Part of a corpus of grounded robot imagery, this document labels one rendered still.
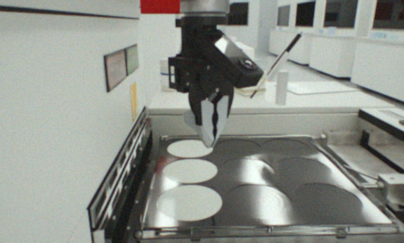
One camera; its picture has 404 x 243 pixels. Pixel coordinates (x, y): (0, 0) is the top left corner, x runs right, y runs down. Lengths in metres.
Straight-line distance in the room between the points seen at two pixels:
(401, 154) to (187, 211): 0.46
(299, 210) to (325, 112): 0.40
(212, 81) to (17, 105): 0.31
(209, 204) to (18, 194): 0.31
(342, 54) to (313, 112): 6.31
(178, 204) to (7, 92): 0.33
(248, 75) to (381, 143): 0.45
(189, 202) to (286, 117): 0.40
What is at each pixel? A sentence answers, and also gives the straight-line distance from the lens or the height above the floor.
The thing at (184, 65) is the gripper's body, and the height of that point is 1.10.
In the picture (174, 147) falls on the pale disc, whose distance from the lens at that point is 0.70.
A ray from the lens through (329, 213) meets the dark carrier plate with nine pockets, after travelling 0.51.
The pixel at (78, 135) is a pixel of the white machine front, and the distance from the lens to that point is 0.33.
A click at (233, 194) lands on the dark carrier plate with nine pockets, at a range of 0.52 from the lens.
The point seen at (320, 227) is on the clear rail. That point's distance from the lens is 0.47.
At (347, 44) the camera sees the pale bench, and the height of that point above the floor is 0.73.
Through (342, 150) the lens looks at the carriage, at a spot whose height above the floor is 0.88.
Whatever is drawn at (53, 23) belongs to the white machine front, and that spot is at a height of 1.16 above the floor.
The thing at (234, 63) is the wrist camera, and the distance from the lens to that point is 0.43.
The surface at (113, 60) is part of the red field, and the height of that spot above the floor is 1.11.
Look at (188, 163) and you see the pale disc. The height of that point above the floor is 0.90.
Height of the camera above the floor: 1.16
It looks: 18 degrees down
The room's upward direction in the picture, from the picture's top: straight up
